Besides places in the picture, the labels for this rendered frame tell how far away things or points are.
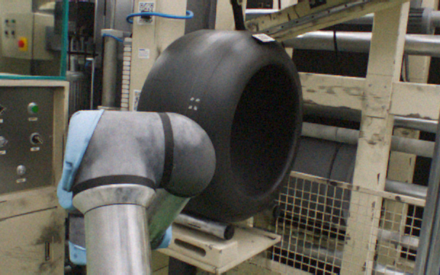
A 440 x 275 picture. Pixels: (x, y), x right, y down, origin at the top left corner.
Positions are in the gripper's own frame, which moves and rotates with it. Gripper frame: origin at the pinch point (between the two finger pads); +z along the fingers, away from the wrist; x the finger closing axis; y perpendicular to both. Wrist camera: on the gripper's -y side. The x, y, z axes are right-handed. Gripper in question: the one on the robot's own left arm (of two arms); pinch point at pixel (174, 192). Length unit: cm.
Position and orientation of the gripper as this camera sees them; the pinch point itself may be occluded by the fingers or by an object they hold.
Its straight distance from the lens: 125.3
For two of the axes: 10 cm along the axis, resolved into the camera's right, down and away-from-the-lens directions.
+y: 1.5, -9.9, -0.6
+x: -8.1, -1.6, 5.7
